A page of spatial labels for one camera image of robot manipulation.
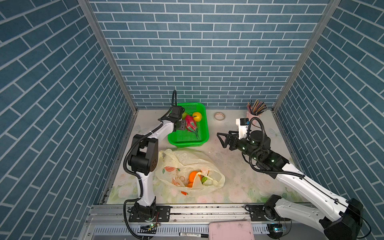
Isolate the green plastic basket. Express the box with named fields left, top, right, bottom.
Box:
left=168, top=103, right=210, bottom=148

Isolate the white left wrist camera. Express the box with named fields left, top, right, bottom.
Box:
left=169, top=105, right=185, bottom=121

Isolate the aluminium corner post left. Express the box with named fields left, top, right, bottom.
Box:
left=78, top=0, right=138, bottom=115

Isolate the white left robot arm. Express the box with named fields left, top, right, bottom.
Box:
left=123, top=90, right=186, bottom=222

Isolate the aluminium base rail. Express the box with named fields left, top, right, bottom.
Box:
left=86, top=203, right=334, bottom=240

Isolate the aluminium corner post right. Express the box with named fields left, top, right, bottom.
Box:
left=272, top=0, right=341, bottom=113

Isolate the tape roll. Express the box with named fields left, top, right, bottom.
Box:
left=214, top=112, right=226, bottom=121

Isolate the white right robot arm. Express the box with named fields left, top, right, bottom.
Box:
left=217, top=117, right=369, bottom=240

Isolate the yellowish plastic bag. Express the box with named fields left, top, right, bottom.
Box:
left=155, top=149, right=226, bottom=197

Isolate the coloured pencils bunch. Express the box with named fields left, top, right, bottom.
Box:
left=247, top=100, right=268, bottom=116

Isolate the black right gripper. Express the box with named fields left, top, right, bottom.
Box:
left=218, top=129, right=262, bottom=163

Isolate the pink dragon fruit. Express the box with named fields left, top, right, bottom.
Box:
left=185, top=115, right=199, bottom=138

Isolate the aluminium corner post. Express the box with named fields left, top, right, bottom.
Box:
left=272, top=0, right=341, bottom=113
left=78, top=0, right=138, bottom=115

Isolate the black marker pen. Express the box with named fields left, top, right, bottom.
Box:
left=179, top=232, right=209, bottom=238

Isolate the pink pencil cup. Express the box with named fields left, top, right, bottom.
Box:
left=246, top=112, right=260, bottom=121

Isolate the pink box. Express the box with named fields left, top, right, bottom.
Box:
left=209, top=221, right=255, bottom=240

